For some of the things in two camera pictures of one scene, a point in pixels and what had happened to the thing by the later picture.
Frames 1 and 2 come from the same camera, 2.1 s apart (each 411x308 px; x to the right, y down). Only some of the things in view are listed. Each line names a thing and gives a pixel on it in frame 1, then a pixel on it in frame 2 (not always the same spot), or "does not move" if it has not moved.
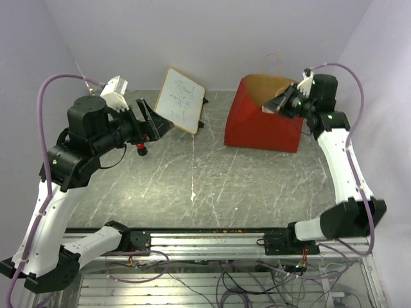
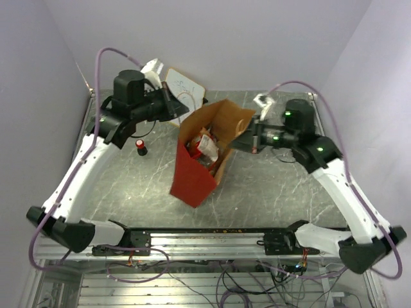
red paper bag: [248, 127] -> [203, 150]
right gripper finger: [273, 106] -> [244, 142]
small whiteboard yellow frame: [180, 100] does not move
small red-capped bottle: [142, 150] does not move
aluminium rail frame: [225, 271] does not move
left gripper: [155, 127] -> [173, 108]
